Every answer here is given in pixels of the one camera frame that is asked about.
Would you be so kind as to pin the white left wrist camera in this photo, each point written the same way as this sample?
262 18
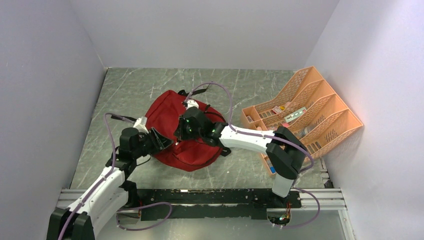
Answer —
140 125

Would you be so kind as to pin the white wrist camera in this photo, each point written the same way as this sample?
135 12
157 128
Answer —
140 125
191 103

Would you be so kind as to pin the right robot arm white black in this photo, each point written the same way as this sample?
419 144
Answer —
285 152

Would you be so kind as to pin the blue glue stick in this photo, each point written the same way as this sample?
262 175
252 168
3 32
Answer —
271 169

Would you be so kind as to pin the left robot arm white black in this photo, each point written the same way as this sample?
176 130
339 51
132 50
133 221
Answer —
84 218

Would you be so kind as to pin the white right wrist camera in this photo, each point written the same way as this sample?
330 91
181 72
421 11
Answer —
191 103

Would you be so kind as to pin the red student backpack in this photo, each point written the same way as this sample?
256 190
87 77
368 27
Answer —
163 116

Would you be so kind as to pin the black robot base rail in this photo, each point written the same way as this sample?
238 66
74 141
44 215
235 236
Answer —
255 203

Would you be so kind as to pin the orange plastic desk organizer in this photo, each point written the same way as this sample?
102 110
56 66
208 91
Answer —
326 123

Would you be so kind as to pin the white green ruler case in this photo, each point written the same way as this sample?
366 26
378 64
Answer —
294 115

